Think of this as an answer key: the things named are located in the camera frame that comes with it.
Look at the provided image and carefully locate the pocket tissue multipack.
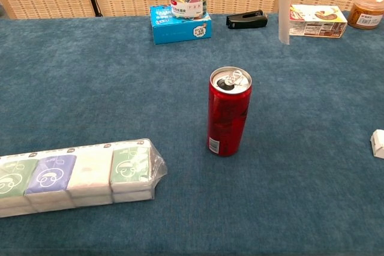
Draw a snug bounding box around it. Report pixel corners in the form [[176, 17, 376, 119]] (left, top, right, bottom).
[[0, 138, 168, 219]]

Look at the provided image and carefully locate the white snack box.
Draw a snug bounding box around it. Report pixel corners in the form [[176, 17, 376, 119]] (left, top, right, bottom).
[[289, 4, 349, 39]]

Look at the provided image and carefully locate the black stapler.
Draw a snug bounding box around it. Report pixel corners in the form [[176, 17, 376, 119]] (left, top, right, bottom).
[[226, 10, 269, 30]]

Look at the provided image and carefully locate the small white box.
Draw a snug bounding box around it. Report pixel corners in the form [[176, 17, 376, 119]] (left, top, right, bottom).
[[370, 129, 384, 159]]

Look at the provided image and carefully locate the blue felt table cover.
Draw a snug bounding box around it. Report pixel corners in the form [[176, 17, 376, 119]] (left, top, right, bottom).
[[0, 11, 384, 256]]

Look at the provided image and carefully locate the brown sauce jar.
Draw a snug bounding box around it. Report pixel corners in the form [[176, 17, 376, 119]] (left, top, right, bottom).
[[347, 0, 384, 31]]

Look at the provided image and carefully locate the red drink can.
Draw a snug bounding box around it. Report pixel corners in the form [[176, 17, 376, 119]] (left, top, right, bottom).
[[207, 66, 253, 158]]

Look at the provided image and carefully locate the translucent plastic straw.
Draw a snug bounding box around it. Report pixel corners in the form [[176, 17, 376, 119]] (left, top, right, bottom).
[[278, 0, 293, 46]]

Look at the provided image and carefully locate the blue cardboard box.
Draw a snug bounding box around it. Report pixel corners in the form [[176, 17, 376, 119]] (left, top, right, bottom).
[[149, 4, 213, 46]]

